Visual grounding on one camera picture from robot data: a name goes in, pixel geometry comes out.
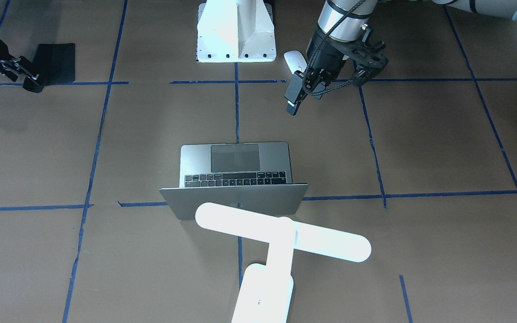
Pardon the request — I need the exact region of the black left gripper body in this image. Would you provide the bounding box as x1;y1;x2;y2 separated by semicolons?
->
303;39;345;87

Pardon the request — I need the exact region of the white computer mouse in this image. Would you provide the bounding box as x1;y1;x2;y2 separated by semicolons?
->
283;50;308;74

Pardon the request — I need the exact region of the black mouse pad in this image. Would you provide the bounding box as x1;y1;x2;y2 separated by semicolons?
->
22;43;76;93

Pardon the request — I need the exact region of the grey laptop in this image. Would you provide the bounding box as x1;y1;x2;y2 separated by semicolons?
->
159;142;308;220

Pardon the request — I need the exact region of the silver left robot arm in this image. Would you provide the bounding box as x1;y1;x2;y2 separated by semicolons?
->
363;0;517;124

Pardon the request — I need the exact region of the white desk lamp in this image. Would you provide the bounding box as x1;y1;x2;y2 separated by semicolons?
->
195;203;372;323

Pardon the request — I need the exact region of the black camera cable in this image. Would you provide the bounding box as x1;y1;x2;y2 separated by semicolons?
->
303;0;367;98

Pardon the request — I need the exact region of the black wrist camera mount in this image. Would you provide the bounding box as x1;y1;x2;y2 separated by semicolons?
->
340;24;389;87

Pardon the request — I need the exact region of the white pillar mount base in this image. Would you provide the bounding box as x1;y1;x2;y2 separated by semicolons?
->
196;0;277;63

